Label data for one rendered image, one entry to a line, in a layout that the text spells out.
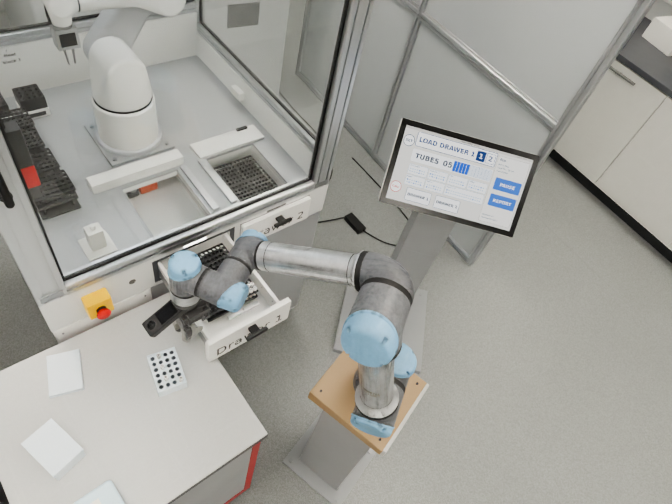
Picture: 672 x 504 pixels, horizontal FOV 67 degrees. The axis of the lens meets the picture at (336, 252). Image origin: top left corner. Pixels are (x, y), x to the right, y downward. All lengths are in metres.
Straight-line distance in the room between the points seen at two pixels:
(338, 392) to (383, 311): 0.63
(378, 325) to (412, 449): 1.54
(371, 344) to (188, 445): 0.73
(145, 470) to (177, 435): 0.12
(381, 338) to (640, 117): 3.04
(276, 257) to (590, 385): 2.23
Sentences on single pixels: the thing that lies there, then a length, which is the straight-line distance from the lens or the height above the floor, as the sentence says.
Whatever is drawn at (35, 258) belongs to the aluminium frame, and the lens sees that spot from 1.45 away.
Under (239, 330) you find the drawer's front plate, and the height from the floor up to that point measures 0.92.
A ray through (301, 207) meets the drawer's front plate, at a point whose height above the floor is 0.90.
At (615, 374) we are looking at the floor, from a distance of 3.23.
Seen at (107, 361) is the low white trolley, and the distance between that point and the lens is 1.69.
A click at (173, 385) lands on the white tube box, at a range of 1.59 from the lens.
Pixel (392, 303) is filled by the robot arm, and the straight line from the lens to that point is 1.03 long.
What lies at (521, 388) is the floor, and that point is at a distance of 2.86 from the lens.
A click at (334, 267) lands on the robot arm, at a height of 1.35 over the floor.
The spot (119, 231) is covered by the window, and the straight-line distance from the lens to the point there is 1.51.
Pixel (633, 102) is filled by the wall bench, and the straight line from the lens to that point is 3.81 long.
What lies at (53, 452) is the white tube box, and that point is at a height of 0.81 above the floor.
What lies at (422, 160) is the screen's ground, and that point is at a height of 1.10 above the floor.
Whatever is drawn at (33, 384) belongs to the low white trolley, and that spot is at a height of 0.76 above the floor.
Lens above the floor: 2.26
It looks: 51 degrees down
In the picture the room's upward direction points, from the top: 18 degrees clockwise
